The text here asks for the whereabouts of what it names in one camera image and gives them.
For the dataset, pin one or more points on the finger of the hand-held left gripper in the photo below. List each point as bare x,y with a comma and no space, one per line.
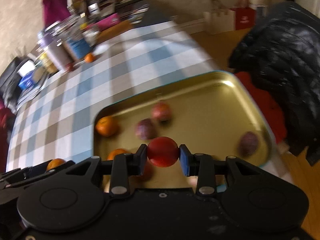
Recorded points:
27,172
68,165

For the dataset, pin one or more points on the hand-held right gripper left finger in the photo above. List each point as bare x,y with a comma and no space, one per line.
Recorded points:
140,160

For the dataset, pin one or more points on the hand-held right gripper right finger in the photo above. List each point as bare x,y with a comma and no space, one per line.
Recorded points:
184,160

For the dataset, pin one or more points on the small mandarin orange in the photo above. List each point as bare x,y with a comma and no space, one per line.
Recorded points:
90,58
55,164

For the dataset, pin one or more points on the reddish purple plum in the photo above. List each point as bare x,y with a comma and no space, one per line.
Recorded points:
145,129

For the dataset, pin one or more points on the gold tin tray teal rim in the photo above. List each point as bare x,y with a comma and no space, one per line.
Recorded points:
200,120

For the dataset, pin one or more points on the large mandarin orange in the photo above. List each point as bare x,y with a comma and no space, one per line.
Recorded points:
107,126

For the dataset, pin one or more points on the red-green apple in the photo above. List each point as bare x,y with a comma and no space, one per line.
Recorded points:
161,111

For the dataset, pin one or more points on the dark purple plum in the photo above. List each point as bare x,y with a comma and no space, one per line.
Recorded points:
248,143
69,66

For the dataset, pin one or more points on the stack of books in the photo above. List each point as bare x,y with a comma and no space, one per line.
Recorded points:
32,95

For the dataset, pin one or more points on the blue tissue pack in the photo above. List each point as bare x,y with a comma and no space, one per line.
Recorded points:
26,82

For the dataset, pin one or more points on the red cloth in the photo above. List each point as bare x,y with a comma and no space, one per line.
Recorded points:
265,110

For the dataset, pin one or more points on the yellow jar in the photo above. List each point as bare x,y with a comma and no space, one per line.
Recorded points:
48,65

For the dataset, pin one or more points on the white thermos purple lid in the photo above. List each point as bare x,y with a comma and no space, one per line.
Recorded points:
58,55

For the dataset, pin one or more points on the glass jar blue label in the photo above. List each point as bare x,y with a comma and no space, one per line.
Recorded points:
76,40

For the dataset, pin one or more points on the wooden cutting board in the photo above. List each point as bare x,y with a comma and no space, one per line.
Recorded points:
115,31

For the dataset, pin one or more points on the black puffer jacket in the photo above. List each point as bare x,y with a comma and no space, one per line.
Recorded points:
280,67

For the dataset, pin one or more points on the large white paper bag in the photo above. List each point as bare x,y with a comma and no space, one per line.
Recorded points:
217,22

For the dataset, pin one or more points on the pink pencil case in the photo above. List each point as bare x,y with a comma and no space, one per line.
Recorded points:
107,21

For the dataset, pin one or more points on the red paper bag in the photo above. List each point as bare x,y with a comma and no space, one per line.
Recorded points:
243,17

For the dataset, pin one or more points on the magenta bag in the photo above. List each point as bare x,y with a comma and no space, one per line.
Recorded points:
55,5

